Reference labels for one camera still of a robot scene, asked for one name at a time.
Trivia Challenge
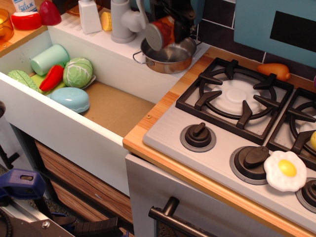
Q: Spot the right black stove knob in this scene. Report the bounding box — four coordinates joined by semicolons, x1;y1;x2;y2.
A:
295;178;316;213

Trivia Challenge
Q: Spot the orange beans can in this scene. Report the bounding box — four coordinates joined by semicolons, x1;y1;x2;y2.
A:
145;15;175;51

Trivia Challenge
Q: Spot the yellow toy lemon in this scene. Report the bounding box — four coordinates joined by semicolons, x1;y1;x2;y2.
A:
310;131;316;149

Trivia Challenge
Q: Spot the dark red toy fruit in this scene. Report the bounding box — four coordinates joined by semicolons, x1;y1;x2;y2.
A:
39;0;62;26

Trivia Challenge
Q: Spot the light blue toy bowl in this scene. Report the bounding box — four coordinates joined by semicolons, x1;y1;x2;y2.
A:
47;87;90;113

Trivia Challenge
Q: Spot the dark oven door handle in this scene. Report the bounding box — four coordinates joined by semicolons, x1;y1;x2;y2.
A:
148;197;211;237

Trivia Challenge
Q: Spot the black right stove grate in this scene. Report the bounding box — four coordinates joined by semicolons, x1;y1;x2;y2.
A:
267;88;316;170

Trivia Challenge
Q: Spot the lime green toy plate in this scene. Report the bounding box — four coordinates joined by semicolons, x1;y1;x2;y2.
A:
31;74;66;96

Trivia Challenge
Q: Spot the blue clamp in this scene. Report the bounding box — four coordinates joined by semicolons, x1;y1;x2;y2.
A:
0;168;46;199

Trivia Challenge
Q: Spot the mint green cup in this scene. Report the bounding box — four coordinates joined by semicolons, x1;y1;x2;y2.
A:
31;44;70;76

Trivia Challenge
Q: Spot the stainless steel pot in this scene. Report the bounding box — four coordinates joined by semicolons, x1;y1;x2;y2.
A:
133;35;202;74

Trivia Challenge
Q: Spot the orange toy carrot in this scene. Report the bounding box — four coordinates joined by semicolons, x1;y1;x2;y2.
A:
257;63;291;81

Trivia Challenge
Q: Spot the black stove knob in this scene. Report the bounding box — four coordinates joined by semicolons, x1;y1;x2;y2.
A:
180;122;217;153
230;146;270;185
295;178;316;213

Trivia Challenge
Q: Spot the toy fried egg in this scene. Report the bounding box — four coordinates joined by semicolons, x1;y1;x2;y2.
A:
264;151;307;192

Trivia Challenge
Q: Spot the middle black stove knob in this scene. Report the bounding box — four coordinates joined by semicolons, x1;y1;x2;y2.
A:
230;146;270;185

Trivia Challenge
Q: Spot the toy milk carton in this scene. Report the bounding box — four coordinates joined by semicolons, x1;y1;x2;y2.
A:
12;0;38;12

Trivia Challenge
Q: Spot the grey toy faucet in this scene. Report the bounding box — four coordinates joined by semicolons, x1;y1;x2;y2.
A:
111;0;149;43

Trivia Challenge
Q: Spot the black left stove grate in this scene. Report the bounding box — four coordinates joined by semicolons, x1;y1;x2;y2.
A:
176;58;294;145

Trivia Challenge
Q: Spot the left black stove knob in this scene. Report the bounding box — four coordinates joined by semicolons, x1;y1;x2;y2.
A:
180;122;217;153

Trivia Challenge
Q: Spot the white soap dispenser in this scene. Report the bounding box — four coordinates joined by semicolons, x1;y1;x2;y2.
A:
78;0;102;35

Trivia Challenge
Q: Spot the red toy pepper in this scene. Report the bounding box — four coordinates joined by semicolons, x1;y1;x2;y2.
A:
39;65;65;91

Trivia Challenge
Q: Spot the black stove grate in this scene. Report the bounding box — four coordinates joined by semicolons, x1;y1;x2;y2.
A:
176;58;294;145
267;88;316;170

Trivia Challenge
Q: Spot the green toy leaf vegetable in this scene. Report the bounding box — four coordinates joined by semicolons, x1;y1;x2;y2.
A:
7;70;39;92

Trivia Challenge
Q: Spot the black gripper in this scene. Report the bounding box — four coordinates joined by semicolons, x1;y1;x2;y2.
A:
150;0;196;43

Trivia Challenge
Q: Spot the orange transparent bowl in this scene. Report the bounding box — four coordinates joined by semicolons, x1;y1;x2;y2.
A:
0;8;14;44

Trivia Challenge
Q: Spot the red toy cheese wheel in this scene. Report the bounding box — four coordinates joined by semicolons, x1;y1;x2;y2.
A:
11;11;42;30

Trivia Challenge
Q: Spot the green toy cabbage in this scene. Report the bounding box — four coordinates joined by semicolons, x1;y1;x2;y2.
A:
63;57;93;88

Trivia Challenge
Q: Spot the yellow toy corn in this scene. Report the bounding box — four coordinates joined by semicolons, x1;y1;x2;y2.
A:
101;12;112;31

